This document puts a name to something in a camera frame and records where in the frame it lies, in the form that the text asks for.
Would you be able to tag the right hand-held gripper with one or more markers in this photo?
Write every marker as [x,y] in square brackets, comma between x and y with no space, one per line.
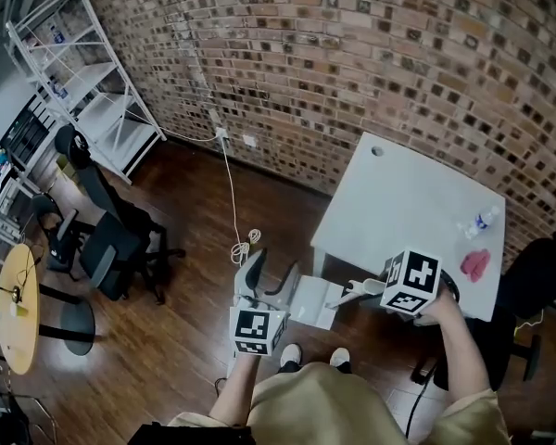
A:
[411,282]

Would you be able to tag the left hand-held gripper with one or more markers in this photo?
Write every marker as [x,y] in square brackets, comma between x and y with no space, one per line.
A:
[258,331]

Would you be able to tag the pink cloth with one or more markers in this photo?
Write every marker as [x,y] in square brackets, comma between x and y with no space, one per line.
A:
[476,265]

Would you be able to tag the person's left forearm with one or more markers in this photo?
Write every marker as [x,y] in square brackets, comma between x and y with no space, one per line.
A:
[234,390]

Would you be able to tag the person's right forearm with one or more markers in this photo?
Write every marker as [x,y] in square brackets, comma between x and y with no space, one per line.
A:
[463,359]

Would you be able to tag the white metal shelf rack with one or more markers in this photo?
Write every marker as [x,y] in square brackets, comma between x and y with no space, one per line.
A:
[88,77]

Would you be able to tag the person's right hand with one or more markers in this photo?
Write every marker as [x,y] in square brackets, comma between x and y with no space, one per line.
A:
[438,314]

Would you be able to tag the white low stand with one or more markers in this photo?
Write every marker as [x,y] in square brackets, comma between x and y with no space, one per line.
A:
[317,301]

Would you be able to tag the person's white right shoe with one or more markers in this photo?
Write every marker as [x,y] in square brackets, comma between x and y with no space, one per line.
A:
[339,357]

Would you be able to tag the person's white shoe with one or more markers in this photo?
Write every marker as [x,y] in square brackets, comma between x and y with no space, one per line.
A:
[291,355]
[339,357]

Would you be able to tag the person's white left shoe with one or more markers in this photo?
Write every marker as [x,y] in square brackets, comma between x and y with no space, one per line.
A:
[291,355]

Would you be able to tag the white table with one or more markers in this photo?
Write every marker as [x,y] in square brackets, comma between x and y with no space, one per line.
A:
[408,211]

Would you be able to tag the person's beige garment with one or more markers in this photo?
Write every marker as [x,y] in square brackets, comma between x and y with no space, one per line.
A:
[333,410]

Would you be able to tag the clear plastic water bottle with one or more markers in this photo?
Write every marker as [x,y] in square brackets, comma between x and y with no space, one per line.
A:
[480,221]

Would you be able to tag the black high-back office chair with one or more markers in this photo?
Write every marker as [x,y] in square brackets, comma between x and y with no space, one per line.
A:
[116,239]

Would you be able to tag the black padded chair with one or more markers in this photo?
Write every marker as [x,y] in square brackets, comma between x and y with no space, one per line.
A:
[533,276]

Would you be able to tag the small black office chair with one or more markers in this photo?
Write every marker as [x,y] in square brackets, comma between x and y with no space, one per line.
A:
[55,230]

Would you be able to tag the yellow cardboard box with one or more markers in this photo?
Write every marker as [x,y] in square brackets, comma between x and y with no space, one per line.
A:
[67,170]

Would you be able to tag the round wooden table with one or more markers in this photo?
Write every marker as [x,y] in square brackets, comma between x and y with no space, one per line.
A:
[18,308]

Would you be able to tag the cluttered white desk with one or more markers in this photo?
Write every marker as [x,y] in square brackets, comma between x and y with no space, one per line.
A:
[0,193]

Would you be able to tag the black cube storage cabinet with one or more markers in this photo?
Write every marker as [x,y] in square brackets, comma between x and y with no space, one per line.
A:
[25,130]

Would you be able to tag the white wall socket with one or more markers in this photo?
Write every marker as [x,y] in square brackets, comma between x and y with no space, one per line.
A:
[221,132]
[249,140]

